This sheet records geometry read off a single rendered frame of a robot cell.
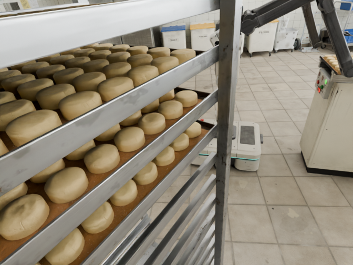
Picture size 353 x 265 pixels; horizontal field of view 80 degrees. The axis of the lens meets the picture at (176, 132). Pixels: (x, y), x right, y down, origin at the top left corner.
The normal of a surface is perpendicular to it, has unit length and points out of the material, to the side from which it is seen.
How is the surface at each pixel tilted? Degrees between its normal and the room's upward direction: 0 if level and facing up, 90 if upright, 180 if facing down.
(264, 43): 94
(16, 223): 0
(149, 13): 90
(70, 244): 0
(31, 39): 90
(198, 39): 91
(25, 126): 0
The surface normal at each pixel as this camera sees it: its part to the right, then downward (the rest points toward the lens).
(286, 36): -0.02, 0.64
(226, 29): -0.58, 0.50
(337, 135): -0.26, 0.56
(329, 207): -0.09, -0.82
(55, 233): 0.81, 0.27
